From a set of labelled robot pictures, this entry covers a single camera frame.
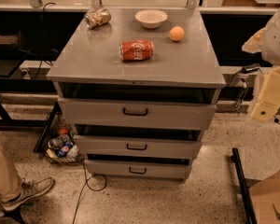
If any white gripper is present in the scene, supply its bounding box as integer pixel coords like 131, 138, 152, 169
242, 28, 280, 121

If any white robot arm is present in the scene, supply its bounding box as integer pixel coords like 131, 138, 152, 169
242, 8, 280, 121

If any grey drawer cabinet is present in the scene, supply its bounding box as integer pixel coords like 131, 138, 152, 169
47, 7, 225, 166

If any grey top drawer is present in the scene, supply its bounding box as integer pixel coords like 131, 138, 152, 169
58, 98, 217, 130

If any black power adapter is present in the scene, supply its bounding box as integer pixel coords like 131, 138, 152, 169
242, 63, 260, 74

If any orange fruit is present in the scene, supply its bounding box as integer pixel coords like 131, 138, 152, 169
169, 26, 185, 42

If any cardboard box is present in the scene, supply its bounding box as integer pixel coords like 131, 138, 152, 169
250, 170, 280, 224

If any white bowl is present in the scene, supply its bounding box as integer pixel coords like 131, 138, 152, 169
134, 9, 168, 29

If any red cola can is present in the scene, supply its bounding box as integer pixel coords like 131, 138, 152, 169
119, 40, 154, 62

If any crumpled silver snack bag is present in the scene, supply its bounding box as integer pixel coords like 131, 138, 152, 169
84, 7, 111, 29

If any red apple in basket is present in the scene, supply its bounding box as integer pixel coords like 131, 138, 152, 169
57, 127, 69, 135

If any black table leg left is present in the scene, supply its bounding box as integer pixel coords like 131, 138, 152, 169
34, 103, 60, 153

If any blue pepsi can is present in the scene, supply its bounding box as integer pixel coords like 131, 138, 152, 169
56, 141, 73, 158

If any grey sneaker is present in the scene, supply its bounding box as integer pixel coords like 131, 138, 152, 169
2, 177, 54, 211

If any beige trouser leg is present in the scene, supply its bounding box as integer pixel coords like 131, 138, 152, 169
0, 147, 21, 203

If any black metal frame right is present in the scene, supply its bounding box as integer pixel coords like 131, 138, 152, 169
231, 147, 257, 224

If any black floor cable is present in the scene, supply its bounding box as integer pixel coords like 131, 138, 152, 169
71, 161, 108, 224

